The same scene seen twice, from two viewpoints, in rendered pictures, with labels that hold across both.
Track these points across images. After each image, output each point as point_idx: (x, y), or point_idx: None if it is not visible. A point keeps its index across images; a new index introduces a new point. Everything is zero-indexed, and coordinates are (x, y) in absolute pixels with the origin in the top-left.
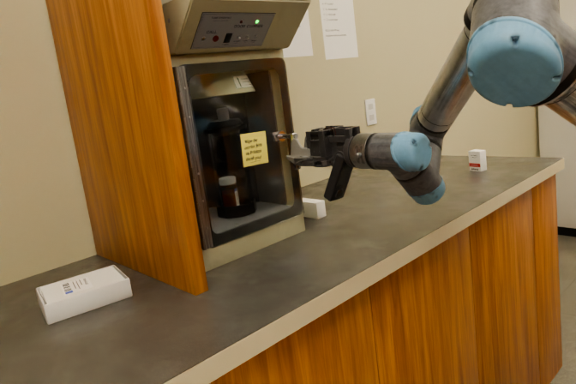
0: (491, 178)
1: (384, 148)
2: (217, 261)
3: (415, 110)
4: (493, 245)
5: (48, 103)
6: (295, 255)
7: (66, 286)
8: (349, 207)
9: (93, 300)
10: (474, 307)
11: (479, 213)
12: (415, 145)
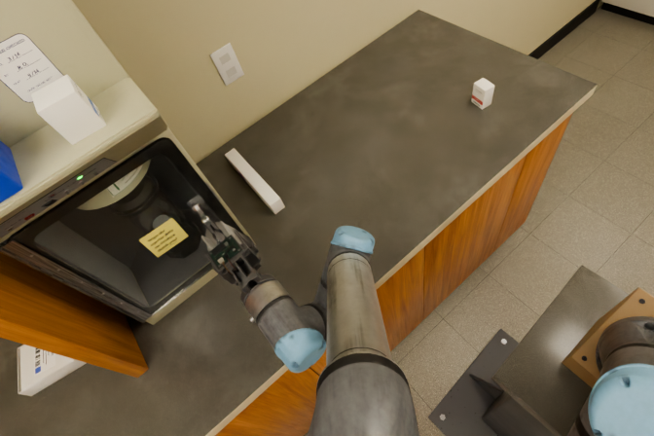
0: (483, 139)
1: (271, 344)
2: (163, 313)
3: (336, 236)
4: (457, 221)
5: None
6: (231, 311)
7: (37, 354)
8: (311, 189)
9: (59, 375)
10: (424, 270)
11: (435, 234)
12: (296, 367)
